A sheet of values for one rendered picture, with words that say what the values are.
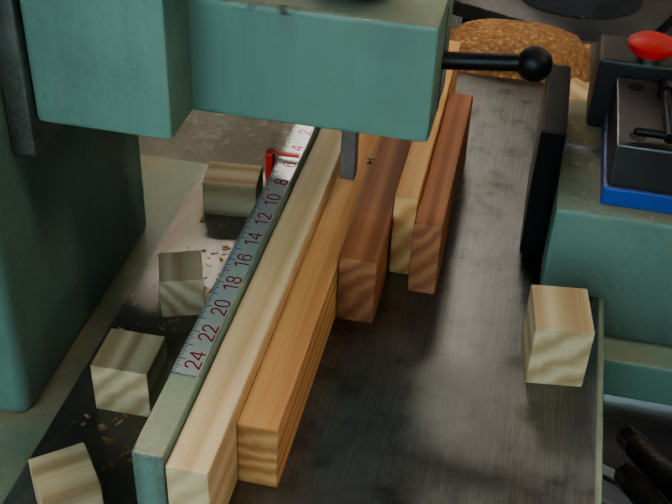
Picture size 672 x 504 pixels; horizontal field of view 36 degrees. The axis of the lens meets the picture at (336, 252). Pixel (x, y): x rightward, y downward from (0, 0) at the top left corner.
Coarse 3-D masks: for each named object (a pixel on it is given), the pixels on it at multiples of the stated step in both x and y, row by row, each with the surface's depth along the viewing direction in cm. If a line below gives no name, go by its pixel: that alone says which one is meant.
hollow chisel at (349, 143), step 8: (344, 136) 61; (352, 136) 61; (344, 144) 61; (352, 144) 61; (344, 152) 62; (352, 152) 62; (344, 160) 62; (352, 160) 62; (344, 168) 62; (352, 168) 62; (344, 176) 63; (352, 176) 62
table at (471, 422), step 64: (512, 128) 78; (512, 192) 71; (448, 256) 65; (512, 256) 65; (384, 320) 60; (448, 320) 60; (512, 320) 60; (320, 384) 56; (384, 384) 56; (448, 384) 56; (512, 384) 56; (640, 384) 63; (320, 448) 52; (384, 448) 52; (448, 448) 52; (512, 448) 52; (576, 448) 52
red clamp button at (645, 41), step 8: (640, 32) 64; (648, 32) 64; (656, 32) 64; (632, 40) 63; (640, 40) 63; (648, 40) 63; (656, 40) 63; (664, 40) 63; (632, 48) 63; (640, 48) 62; (648, 48) 62; (656, 48) 62; (664, 48) 62; (640, 56) 63; (648, 56) 62; (656, 56) 62; (664, 56) 62
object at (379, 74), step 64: (192, 0) 55; (256, 0) 54; (320, 0) 55; (384, 0) 55; (448, 0) 56; (192, 64) 57; (256, 64) 56; (320, 64) 55; (384, 64) 54; (384, 128) 57
